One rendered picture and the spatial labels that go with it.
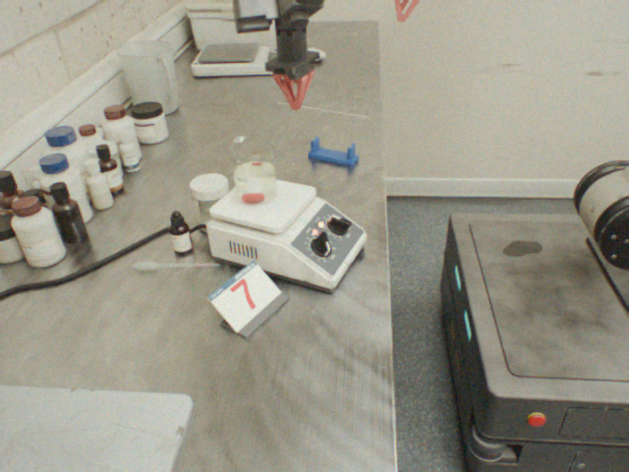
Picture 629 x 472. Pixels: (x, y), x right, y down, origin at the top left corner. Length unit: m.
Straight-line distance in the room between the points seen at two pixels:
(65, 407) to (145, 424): 0.10
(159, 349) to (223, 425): 0.15
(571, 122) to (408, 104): 0.66
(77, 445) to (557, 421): 0.92
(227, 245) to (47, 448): 0.33
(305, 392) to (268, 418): 0.05
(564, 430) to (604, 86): 1.49
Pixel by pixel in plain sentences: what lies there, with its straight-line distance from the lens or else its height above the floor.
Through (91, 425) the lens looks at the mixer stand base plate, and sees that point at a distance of 0.64.
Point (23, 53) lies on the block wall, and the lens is 1.19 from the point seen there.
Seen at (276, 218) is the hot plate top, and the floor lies 0.84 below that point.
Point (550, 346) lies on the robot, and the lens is 1.28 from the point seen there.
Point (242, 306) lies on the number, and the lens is 0.70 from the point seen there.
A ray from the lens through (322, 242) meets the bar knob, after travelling 0.72.
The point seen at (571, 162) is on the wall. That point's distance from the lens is 2.51.
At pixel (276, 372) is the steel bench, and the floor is 0.75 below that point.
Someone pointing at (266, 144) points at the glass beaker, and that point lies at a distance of 0.77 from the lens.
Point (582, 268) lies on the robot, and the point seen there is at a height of 0.37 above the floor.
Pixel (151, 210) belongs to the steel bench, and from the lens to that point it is 0.97.
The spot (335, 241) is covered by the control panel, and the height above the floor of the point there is 0.79.
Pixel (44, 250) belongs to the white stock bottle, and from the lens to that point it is 0.88.
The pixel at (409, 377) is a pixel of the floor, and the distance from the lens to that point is 1.63.
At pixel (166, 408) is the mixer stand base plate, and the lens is 0.62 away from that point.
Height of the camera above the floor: 1.23
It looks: 35 degrees down
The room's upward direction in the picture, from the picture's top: 3 degrees counter-clockwise
